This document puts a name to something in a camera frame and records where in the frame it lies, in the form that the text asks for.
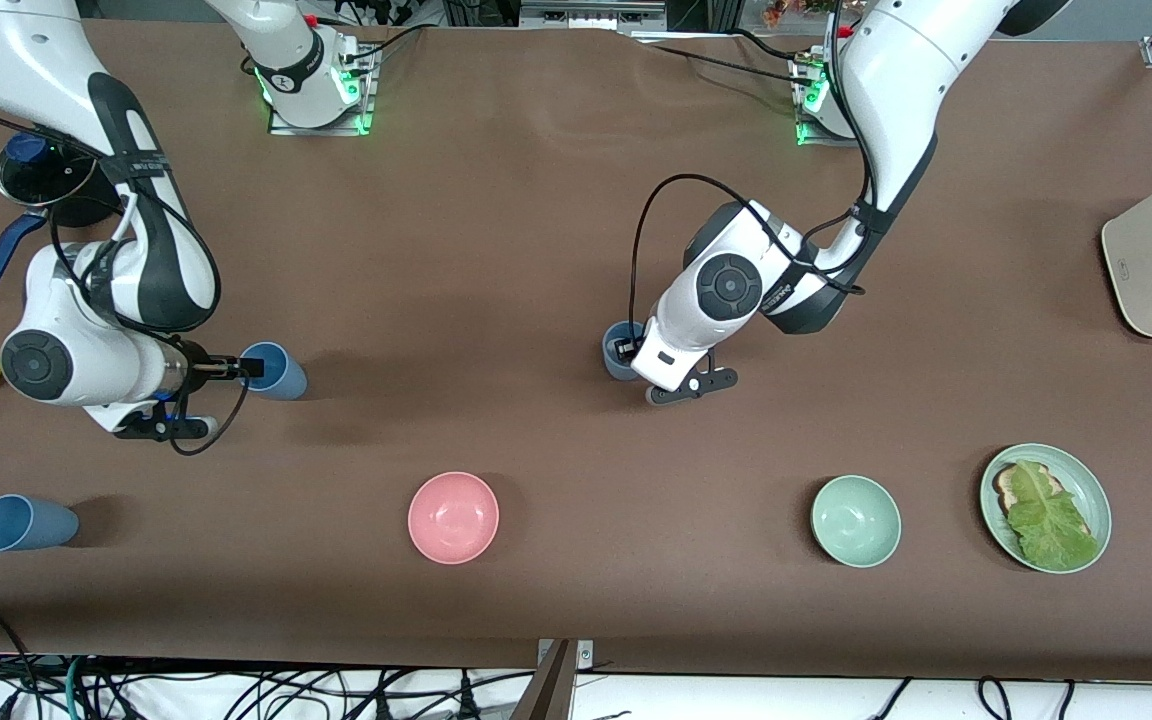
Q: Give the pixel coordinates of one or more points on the green lettuce leaf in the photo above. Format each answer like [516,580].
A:
[1051,525]

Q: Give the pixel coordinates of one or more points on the blue plastic cup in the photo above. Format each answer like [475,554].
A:
[31,525]
[284,378]

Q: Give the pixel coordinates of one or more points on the pale green bowl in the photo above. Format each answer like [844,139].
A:
[856,520]

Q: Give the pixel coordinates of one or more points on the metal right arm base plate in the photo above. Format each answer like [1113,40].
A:
[368,100]

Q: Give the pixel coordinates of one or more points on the grey-blue plastic cup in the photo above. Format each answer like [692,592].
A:
[613,360]

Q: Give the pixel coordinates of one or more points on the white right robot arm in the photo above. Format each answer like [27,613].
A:
[46,365]

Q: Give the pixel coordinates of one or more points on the glass lid with blue knob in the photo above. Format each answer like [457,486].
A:
[36,175]

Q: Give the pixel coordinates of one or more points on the small metal bracket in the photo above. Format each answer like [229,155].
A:
[586,655]

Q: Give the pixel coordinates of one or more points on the toasted bread slice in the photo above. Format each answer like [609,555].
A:
[1008,487]

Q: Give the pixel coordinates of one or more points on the aluminium frame rail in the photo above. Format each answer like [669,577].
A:
[591,15]

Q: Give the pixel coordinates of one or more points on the brown post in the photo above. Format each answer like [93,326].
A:
[548,695]

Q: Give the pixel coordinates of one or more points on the brown table cover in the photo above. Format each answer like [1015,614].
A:
[536,250]

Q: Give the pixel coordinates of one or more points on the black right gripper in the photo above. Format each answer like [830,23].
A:
[198,364]

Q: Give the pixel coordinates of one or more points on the pink bowl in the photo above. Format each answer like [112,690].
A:
[453,518]

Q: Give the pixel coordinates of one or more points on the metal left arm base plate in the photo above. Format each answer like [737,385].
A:
[804,110]

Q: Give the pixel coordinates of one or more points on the pale green plate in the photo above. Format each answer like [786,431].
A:
[1086,490]

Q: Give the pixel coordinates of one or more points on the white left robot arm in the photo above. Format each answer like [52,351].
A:
[726,285]

